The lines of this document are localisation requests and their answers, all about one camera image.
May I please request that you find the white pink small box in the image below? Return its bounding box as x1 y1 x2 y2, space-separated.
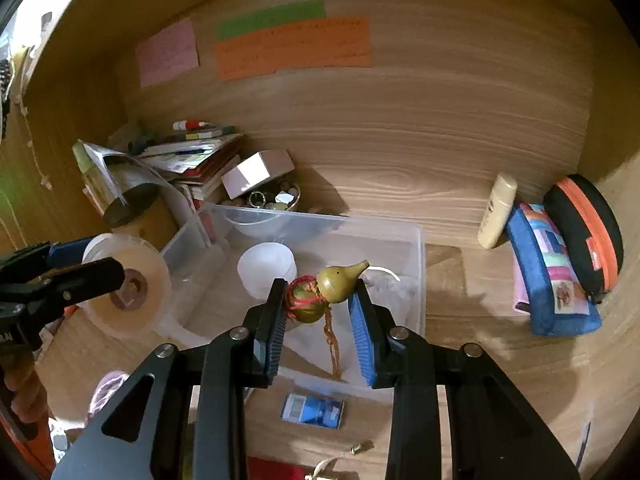
221 150 295 200

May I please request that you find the red white glue stick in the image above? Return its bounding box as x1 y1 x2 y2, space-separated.
172 120 213 131

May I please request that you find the green gourd ornament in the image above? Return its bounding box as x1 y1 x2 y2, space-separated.
284 260 370 378

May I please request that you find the white plastic cup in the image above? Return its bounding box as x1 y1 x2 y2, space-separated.
236 243 297 300

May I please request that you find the blue patchwork pencil case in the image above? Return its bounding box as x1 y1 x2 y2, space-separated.
506 203 602 337

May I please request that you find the left hand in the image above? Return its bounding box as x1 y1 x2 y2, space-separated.
1 352 48 424

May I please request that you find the bowl of trinkets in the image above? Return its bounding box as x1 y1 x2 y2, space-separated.
224 180 302 211

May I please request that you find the cream lotion bottle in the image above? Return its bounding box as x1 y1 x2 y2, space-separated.
477 174 518 249

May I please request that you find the orange sticky note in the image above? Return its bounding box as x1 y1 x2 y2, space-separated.
214 18 372 81

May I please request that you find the clear plastic storage bin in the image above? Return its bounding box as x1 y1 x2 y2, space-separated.
156 205 425 403

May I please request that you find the pink sticky note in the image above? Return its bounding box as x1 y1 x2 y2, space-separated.
134 18 200 88

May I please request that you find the black orange zipper case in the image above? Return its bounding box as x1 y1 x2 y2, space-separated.
544 174 624 304

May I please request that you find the green sticky note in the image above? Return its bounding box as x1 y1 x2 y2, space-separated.
217 0 326 41

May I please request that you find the open white paper booklet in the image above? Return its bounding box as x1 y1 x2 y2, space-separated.
73 140 193 228

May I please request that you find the blue card pack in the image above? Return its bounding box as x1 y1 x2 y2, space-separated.
280 392 344 430

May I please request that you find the round translucent plastic container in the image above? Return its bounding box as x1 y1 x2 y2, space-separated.
78 233 171 339

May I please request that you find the stack of books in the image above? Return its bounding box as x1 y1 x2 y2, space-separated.
134 127 243 190

